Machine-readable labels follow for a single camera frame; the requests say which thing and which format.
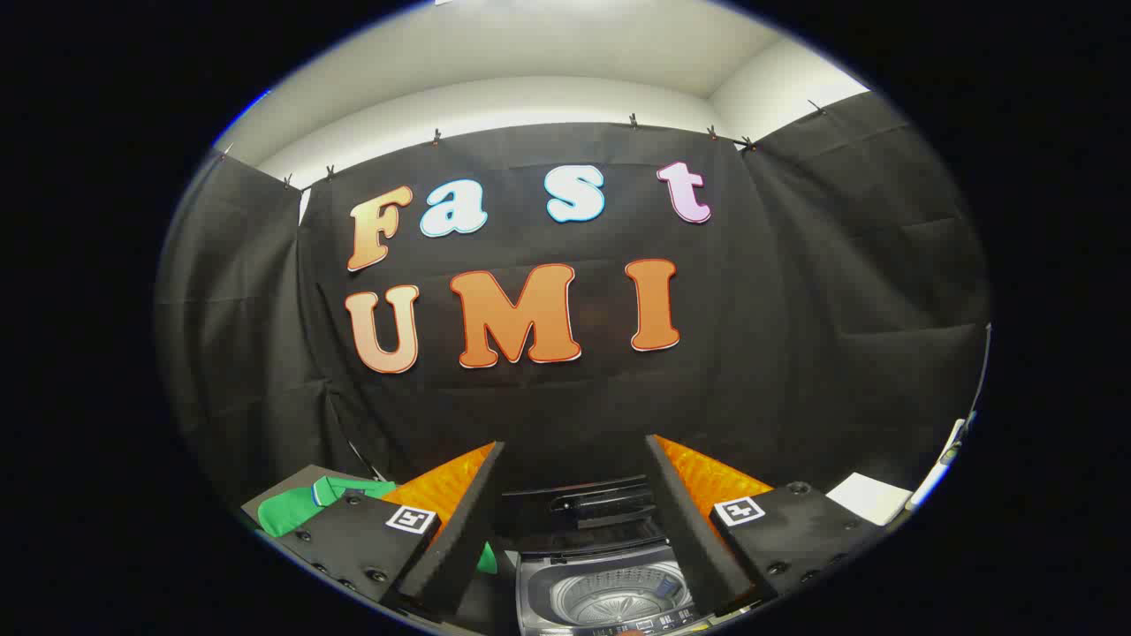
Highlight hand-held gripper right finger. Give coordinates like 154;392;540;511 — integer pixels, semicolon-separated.
643;433;884;619

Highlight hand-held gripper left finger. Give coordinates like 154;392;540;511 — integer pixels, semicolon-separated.
269;440;506;619

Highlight grey washing machine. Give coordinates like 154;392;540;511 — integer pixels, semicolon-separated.
499;475;708;636

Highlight dark washing machine lid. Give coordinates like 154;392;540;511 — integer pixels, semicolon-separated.
502;475;665;557

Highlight green polo shirt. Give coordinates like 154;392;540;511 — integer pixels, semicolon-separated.
256;475;497;575

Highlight white flat panel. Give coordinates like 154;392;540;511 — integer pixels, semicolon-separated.
826;473;913;528

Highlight grey side table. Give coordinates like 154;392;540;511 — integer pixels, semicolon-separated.
240;464;390;531

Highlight row of black cloth clips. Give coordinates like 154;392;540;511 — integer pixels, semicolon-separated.
219;99;827;191

